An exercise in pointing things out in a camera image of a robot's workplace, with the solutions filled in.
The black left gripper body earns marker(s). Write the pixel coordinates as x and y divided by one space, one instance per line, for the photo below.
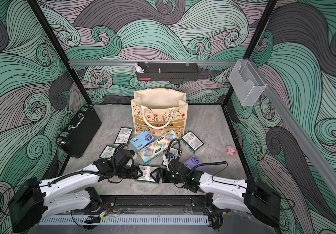
127 172

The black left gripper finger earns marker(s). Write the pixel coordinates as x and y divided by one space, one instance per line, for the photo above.
139 169
140 176

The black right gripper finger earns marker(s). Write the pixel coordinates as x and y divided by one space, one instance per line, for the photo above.
157 172
155 179

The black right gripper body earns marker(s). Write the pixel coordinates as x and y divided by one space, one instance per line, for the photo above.
170 177

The green white tissue pack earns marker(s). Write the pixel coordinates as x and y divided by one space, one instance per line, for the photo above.
147 171

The purple tissue pack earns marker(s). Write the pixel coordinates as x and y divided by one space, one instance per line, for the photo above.
192 162

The floral canvas tote bag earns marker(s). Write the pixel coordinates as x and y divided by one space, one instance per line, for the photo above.
159 111

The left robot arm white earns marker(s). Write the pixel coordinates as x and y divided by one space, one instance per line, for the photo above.
35 199

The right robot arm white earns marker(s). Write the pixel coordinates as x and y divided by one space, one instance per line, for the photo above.
249 195

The elephant print tissue pack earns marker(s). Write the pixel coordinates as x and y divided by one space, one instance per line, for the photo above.
157 147

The blue dog tissue pack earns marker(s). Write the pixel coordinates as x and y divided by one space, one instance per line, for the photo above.
142 139

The pink toy figure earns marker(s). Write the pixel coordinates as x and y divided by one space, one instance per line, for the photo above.
230 150

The black briefcase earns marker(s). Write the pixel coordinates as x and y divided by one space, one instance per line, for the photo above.
77 135

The white rabbit figurine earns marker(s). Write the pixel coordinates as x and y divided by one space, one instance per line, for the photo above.
138 68

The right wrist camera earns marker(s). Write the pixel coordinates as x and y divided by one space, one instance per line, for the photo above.
175 165

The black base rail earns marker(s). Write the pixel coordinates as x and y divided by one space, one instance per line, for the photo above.
195 203

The white slotted cable duct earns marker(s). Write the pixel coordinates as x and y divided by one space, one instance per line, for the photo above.
128 220

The black wall shelf tray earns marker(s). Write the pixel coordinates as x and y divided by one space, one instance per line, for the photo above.
173 72

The clear acrylic wall box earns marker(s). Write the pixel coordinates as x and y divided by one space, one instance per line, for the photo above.
247 82

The black corner frame post left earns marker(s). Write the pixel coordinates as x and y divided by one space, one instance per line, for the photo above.
62 55

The black corner frame post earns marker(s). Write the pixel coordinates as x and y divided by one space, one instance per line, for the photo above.
62 55
270 6

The aluminium wall rail back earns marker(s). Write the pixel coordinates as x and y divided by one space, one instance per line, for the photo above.
110 62

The black corner frame post right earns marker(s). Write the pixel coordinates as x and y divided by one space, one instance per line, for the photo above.
270 6

